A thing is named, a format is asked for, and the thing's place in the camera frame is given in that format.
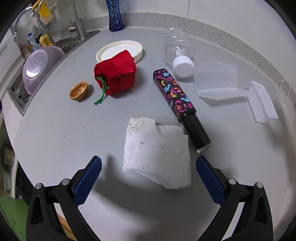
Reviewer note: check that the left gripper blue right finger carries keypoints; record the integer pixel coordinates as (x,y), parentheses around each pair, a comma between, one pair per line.
(255,221)

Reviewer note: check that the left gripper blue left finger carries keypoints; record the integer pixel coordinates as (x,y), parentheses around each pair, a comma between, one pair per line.
(42,219)

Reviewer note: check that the white plastic tray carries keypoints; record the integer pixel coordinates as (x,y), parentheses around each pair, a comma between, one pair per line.
(260,102)

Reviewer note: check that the white foam piece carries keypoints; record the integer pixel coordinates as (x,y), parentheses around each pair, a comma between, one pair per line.
(160,153)

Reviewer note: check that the walnut shell half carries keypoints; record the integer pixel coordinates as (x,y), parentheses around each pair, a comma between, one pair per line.
(79,91)

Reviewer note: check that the clear plastic lidded box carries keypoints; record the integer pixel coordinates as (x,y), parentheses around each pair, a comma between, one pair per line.
(217,81)

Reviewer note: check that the clear plastic bottle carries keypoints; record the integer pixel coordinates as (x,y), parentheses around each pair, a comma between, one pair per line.
(178,52)

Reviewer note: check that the white round plastic lid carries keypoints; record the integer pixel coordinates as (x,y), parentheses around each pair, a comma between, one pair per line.
(133,47)

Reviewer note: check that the stainless steel sink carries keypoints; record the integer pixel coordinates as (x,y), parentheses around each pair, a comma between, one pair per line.
(16,89)

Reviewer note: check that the purple plastic bowl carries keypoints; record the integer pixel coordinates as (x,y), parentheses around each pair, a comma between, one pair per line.
(38,65)

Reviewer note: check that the yellow sponge brush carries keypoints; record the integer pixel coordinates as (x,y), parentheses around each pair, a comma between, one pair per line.
(45,41)

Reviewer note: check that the tall steel faucet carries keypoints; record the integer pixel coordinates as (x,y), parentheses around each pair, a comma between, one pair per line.
(77,25)

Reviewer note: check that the blue patterned vase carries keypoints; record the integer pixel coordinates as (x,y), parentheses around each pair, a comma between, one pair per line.
(115,20)

